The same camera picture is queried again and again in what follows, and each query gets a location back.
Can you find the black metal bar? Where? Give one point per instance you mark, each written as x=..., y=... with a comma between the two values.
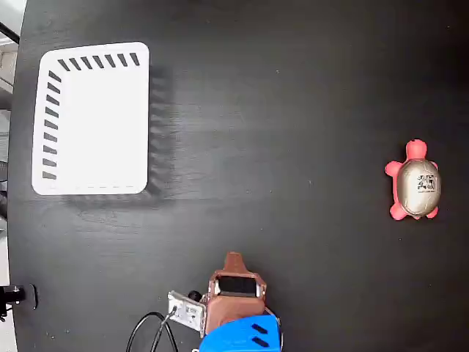
x=9, y=32

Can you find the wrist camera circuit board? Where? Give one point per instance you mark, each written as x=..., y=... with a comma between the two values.
x=187, y=311

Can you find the black table clamp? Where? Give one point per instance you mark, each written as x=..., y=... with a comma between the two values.
x=31, y=297

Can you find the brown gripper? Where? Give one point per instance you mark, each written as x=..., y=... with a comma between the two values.
x=236, y=307

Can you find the white slotted tray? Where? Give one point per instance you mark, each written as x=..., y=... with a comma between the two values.
x=102, y=128

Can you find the red turtle toy gold shell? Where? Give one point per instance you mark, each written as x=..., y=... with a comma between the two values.
x=414, y=190

